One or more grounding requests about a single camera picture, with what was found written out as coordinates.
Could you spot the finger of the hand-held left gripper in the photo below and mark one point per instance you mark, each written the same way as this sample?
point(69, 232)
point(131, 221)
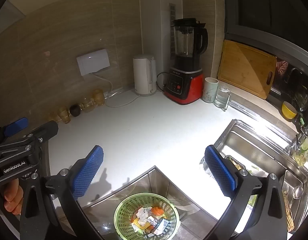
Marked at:
point(17, 126)
point(45, 130)

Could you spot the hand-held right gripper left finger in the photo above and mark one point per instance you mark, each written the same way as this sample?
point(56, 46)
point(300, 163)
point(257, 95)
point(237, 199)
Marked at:
point(87, 170)

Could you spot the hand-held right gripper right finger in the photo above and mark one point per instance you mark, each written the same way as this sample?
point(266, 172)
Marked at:
point(220, 172)

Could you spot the green plastic basket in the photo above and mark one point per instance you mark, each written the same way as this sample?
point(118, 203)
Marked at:
point(124, 212)

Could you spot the person's left hand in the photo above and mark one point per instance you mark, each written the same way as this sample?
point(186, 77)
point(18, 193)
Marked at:
point(12, 196)

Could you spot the amber glass cup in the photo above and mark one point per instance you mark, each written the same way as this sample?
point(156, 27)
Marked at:
point(64, 114)
point(87, 104)
point(98, 96)

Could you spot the vegetable scraps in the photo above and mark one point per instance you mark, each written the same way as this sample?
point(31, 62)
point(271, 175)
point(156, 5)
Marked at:
point(252, 170)

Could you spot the dark round cup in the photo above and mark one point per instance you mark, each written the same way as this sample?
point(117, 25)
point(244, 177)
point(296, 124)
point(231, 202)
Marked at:
point(75, 110)

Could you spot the stainless steel sink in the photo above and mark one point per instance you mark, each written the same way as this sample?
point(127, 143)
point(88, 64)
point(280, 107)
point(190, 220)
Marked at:
point(253, 145)

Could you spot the crumpled white tissue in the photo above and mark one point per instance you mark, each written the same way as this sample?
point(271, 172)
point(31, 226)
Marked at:
point(142, 215)

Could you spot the clear glass mug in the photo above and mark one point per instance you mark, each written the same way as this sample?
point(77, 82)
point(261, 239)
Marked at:
point(222, 97)

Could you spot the wooden chopsticks bundle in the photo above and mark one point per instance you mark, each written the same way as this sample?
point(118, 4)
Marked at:
point(288, 210)

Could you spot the metal spoon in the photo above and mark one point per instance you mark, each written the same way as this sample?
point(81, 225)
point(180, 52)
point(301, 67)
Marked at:
point(297, 191)

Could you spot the blue white packet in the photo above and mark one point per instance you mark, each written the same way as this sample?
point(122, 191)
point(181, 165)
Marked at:
point(162, 226)

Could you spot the white printed cup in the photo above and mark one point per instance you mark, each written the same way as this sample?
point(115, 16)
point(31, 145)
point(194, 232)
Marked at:
point(209, 90)

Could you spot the metal drain basket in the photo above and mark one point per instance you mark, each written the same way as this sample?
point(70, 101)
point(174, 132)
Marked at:
point(300, 205)

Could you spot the dish soap bottle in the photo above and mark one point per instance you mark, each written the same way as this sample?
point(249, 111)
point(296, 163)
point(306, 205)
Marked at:
point(305, 147)

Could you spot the yellow bowl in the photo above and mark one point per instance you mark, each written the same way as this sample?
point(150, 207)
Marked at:
point(288, 110)

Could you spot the wooden cutting board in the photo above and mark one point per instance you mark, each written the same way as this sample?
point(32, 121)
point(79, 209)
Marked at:
point(246, 68)

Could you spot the white electric kettle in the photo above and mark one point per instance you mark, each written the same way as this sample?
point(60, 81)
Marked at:
point(143, 75)

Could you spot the red black blender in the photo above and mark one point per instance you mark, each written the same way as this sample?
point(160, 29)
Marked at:
point(186, 62)

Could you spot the metal vent grille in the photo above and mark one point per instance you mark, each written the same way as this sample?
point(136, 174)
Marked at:
point(172, 30)

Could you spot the dark window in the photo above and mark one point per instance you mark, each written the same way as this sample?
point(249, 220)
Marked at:
point(263, 5)

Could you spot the white wall socket box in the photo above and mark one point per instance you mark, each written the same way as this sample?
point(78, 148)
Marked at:
point(92, 61)

